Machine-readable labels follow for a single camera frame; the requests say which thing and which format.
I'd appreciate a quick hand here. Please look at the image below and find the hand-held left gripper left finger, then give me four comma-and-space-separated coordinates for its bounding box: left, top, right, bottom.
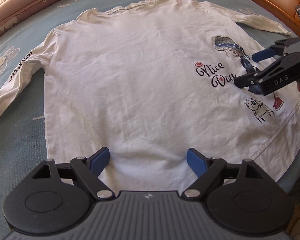
31, 147, 115, 201

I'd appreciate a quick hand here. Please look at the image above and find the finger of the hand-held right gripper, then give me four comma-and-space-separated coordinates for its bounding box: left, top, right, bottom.
252, 37, 300, 62
234, 52, 300, 89

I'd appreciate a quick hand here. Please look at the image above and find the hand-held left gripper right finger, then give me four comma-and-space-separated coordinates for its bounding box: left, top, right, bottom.
182, 148, 266, 201

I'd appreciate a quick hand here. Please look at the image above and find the white long-sleeve printed shirt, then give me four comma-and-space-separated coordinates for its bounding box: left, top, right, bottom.
0, 0, 300, 200

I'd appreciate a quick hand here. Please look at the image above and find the blue floral bed sheet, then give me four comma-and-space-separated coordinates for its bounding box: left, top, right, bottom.
0, 0, 300, 205

